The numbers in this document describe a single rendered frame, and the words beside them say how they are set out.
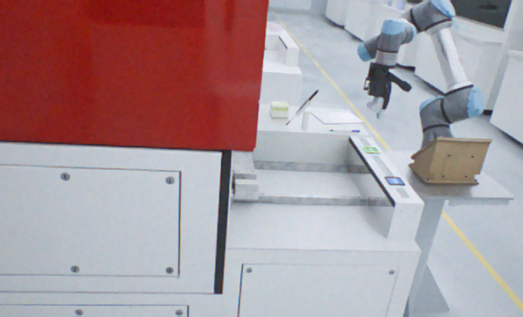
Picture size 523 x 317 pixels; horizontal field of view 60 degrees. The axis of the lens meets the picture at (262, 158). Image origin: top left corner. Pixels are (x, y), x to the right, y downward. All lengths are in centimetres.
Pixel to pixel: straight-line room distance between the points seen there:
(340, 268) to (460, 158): 79
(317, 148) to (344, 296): 66
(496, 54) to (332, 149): 451
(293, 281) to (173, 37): 87
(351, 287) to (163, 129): 85
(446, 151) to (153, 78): 133
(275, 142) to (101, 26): 110
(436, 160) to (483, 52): 429
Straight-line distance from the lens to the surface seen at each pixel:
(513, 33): 622
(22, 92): 103
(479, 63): 619
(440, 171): 200
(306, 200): 164
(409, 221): 153
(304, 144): 191
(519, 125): 542
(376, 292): 159
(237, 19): 93
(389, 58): 168
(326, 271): 148
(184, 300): 124
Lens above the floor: 163
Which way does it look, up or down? 25 degrees down
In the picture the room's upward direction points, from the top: 6 degrees clockwise
